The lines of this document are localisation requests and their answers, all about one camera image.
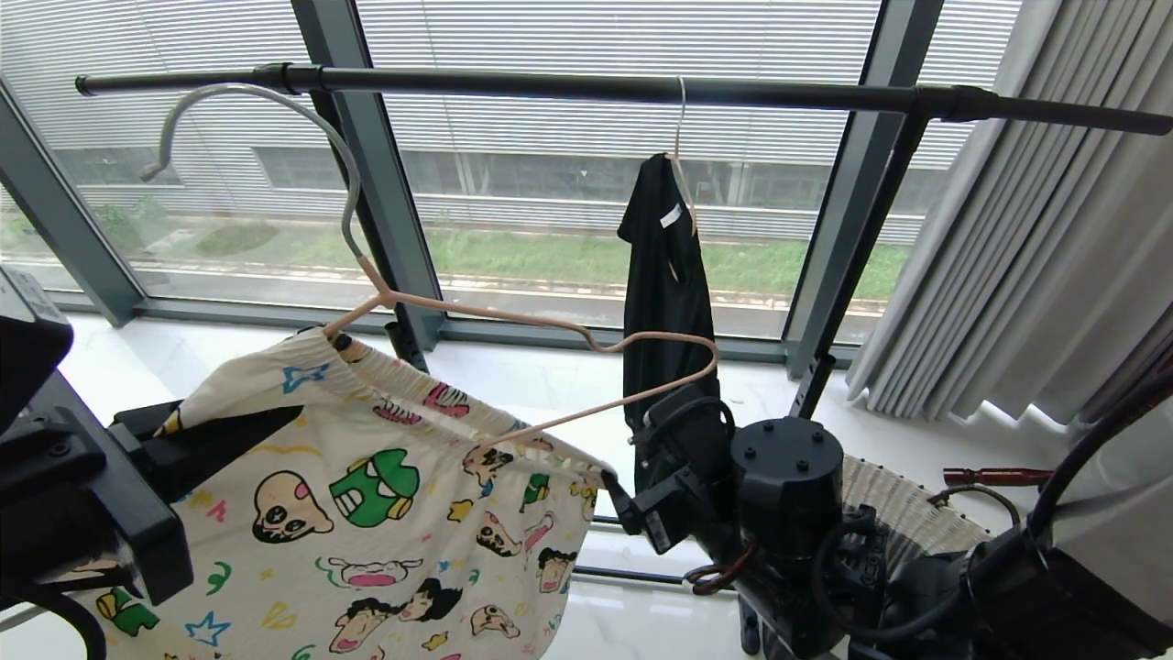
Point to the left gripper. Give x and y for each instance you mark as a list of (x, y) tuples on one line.
[(101, 513)]

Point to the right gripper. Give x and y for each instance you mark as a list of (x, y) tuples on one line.
[(696, 513)]

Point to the cream printed garment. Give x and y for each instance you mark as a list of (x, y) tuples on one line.
[(367, 550)]

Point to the black garment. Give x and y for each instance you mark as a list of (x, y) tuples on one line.
[(664, 302)]

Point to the pink clothes hanger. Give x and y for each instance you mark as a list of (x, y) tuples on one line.
[(683, 179), (513, 316)]

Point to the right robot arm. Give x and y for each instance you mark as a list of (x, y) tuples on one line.
[(788, 477)]

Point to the white laundry basket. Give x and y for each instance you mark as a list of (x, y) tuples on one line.
[(893, 504)]

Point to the black clothes rack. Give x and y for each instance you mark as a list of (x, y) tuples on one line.
[(550, 87)]

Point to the red wooden turned stand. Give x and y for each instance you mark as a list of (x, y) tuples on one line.
[(999, 476)]

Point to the window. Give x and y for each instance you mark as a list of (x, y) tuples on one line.
[(367, 137)]

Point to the beige curtain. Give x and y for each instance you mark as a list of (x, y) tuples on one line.
[(1026, 229)]

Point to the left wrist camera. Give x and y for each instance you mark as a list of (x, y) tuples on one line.
[(27, 348)]

